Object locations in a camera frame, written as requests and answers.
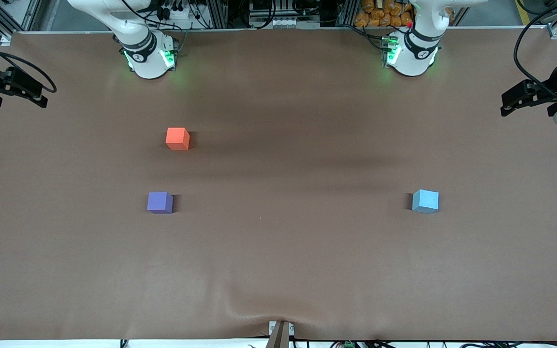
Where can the white terminal block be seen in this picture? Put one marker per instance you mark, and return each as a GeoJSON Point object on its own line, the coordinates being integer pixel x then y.
{"type": "Point", "coordinates": [282, 22]}

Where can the light blue foam block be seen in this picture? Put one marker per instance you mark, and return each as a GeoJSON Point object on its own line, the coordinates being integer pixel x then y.
{"type": "Point", "coordinates": [425, 200]}

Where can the white power strip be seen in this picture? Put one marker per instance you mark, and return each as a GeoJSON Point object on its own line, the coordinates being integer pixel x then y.
{"type": "Point", "coordinates": [176, 8]}

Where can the orange foam block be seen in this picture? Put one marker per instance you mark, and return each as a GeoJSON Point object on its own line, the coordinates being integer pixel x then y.
{"type": "Point", "coordinates": [177, 137]}

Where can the front camera mount bracket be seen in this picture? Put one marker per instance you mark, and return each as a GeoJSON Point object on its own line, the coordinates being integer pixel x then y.
{"type": "Point", "coordinates": [280, 336]}

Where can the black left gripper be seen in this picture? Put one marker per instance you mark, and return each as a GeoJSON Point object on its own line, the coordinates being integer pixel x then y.
{"type": "Point", "coordinates": [548, 93]}

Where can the bag of orange items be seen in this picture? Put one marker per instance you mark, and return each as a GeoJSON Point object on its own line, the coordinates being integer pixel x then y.
{"type": "Point", "coordinates": [382, 13]}

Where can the purple foam block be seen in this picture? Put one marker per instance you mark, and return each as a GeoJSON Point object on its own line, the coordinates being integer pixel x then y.
{"type": "Point", "coordinates": [159, 201]}

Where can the green plug connector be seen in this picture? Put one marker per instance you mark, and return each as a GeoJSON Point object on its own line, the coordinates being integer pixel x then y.
{"type": "Point", "coordinates": [348, 344]}

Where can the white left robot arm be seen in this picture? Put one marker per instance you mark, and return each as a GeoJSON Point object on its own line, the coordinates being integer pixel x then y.
{"type": "Point", "coordinates": [413, 63]}

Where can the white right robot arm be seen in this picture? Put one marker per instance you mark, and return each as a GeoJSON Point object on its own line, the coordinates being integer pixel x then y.
{"type": "Point", "coordinates": [147, 64]}

